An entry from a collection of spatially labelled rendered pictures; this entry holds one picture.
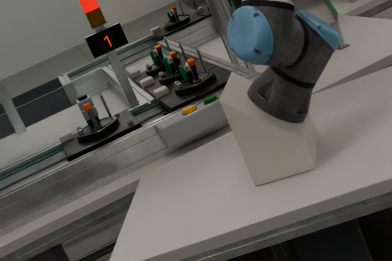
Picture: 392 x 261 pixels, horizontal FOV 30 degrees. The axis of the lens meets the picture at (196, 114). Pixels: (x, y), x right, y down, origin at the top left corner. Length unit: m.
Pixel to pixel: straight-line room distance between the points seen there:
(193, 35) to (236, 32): 1.95
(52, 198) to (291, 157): 0.78
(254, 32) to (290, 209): 0.37
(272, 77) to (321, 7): 0.73
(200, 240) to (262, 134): 0.28
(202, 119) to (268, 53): 0.58
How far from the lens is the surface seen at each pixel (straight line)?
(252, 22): 1.52
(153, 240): 1.64
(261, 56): 1.54
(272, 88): 1.66
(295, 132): 1.64
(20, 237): 2.07
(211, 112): 2.07
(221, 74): 2.31
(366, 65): 2.23
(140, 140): 2.12
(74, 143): 2.28
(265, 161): 1.65
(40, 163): 2.37
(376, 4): 3.05
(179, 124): 2.06
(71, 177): 2.11
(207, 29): 3.52
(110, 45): 2.33
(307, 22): 1.62
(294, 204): 1.53
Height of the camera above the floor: 1.50
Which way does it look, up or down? 15 degrees down
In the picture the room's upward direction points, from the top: 23 degrees counter-clockwise
